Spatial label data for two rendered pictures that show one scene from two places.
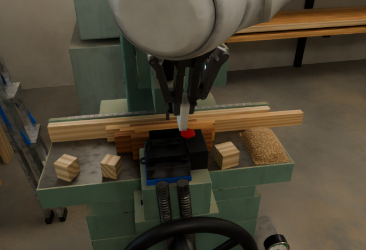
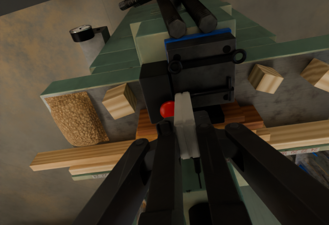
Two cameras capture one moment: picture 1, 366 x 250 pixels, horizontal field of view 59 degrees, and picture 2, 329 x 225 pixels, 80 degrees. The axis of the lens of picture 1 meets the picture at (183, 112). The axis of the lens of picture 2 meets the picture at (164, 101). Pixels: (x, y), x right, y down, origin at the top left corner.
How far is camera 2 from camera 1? 0.43 m
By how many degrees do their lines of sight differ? 24
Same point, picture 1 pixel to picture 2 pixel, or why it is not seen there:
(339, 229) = not seen: hidden behind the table
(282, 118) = (56, 158)
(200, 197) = (152, 26)
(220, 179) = (129, 74)
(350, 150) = not seen: hidden behind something
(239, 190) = (109, 68)
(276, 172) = (63, 86)
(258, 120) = (83, 155)
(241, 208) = (110, 58)
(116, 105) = (240, 178)
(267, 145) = (69, 115)
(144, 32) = not seen: outside the picture
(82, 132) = (295, 131)
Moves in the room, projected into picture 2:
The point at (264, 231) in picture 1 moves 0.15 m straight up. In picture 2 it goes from (95, 54) to (79, 76)
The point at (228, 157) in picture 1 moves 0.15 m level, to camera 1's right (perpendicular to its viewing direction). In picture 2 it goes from (116, 94) to (34, 96)
